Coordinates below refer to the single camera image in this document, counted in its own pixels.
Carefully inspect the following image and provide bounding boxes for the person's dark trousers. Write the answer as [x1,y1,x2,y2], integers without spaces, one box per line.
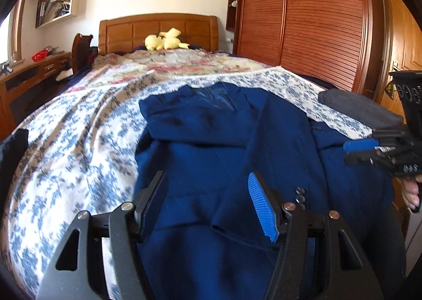
[379,201,422,300]

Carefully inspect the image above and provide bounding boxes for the wooden desk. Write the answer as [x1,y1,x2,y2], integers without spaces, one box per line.
[0,52,72,136]

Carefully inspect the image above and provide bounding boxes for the wooden framed window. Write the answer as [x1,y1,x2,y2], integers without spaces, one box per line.
[0,0,28,66]

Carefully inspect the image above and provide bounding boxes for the dark navy garment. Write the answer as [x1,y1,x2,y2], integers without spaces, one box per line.
[0,128,30,208]

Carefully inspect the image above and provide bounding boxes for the wooden bed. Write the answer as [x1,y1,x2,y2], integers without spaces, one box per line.
[0,13,406,300]

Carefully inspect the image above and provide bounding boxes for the brass door handle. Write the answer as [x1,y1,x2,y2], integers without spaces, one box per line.
[385,61,401,100]

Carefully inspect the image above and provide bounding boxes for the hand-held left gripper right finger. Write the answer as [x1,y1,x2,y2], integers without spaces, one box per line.
[247,172,383,300]

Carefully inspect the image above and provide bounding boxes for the yellow plush toy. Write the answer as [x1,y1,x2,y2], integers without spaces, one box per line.
[144,28,190,51]

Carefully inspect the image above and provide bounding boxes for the wooden chair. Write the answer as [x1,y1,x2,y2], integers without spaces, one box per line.
[72,33,94,74]

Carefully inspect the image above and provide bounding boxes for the grey folded garment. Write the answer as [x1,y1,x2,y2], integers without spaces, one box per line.
[318,89,404,131]

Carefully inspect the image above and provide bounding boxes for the wooden door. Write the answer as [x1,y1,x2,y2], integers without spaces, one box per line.
[379,0,422,116]

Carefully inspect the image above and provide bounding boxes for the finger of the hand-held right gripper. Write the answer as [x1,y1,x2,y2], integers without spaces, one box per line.
[343,128,413,154]
[344,150,396,169]

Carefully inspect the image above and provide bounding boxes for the pink floral quilt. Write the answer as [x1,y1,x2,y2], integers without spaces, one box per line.
[71,47,281,96]

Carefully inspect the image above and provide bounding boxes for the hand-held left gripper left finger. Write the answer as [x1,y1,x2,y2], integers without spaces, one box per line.
[39,171,169,300]

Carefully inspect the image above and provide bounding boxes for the blue floral bedsheet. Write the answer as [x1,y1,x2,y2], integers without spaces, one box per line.
[0,66,373,300]

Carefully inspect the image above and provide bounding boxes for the wooden louvred wardrobe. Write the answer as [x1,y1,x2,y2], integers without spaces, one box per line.
[226,0,386,103]

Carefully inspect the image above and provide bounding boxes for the blue suit jacket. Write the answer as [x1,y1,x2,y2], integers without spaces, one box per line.
[133,82,396,300]

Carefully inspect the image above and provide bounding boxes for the person's right hand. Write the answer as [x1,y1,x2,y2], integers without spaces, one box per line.
[402,177,422,213]

